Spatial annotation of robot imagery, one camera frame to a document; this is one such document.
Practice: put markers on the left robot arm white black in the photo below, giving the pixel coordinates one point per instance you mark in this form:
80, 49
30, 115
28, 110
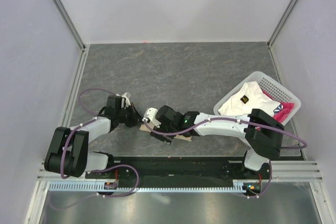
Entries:
68, 151

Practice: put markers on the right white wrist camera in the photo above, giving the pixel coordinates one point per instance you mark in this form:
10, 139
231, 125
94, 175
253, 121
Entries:
150, 116

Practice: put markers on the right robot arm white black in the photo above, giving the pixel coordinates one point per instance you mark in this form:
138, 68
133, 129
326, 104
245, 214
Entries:
258, 130

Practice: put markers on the beige cloth napkin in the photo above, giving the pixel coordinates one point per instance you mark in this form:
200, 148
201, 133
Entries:
147, 128

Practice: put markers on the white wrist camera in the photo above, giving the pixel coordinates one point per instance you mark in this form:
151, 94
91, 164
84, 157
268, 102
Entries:
125, 100
150, 116

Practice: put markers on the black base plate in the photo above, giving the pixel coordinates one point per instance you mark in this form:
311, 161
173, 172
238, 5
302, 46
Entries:
191, 171

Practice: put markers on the white plastic basket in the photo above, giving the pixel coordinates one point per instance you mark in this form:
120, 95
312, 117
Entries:
270, 86

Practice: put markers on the pink cloth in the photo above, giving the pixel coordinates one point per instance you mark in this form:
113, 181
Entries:
284, 110

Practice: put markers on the aluminium frame post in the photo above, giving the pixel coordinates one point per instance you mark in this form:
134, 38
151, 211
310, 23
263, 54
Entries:
280, 25
70, 25

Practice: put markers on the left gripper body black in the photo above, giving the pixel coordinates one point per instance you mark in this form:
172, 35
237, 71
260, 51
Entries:
127, 116

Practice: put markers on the right aluminium frame post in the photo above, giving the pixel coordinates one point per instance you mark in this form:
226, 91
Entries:
280, 25

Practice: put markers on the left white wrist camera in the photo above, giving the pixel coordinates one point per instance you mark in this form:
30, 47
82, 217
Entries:
125, 100

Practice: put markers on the white cloth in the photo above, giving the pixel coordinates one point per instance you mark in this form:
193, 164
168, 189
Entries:
249, 97

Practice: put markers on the grey slotted cable duct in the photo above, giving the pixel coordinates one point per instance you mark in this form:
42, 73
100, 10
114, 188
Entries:
110, 186

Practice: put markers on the left aluminium frame post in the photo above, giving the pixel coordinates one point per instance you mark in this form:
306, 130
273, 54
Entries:
70, 25

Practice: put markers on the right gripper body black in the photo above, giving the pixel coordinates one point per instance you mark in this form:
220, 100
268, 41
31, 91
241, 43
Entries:
163, 129

